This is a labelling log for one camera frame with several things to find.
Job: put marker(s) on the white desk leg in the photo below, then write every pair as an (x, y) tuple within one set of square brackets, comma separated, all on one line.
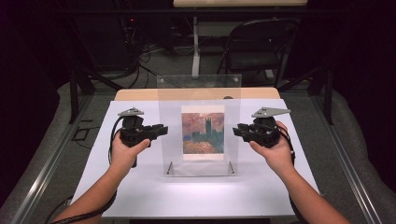
[(195, 49)]

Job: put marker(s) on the landscape painting print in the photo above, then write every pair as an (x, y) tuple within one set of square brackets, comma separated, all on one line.
[(203, 133)]

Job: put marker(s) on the white table mat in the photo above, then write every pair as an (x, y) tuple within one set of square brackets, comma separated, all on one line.
[(149, 193)]

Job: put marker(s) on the black folding chair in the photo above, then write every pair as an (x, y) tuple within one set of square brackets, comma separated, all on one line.
[(258, 46)]

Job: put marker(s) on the person's right hand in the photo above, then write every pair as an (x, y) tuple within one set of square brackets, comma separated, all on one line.
[(280, 155)]

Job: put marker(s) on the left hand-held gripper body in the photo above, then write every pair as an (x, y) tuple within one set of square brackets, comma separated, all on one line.
[(134, 130)]

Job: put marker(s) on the clear acrylic photo frame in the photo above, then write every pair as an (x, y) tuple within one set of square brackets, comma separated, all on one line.
[(169, 146)]

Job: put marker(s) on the person's left hand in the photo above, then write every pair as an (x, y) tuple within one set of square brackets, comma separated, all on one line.
[(123, 157)]

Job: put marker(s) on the black metal stand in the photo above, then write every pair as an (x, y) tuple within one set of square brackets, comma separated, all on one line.
[(77, 87), (323, 87)]

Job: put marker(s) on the aluminium frame rail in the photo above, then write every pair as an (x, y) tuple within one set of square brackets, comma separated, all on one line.
[(43, 174), (345, 168)]

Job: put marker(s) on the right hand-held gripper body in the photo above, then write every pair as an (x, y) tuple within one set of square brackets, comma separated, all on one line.
[(264, 130)]

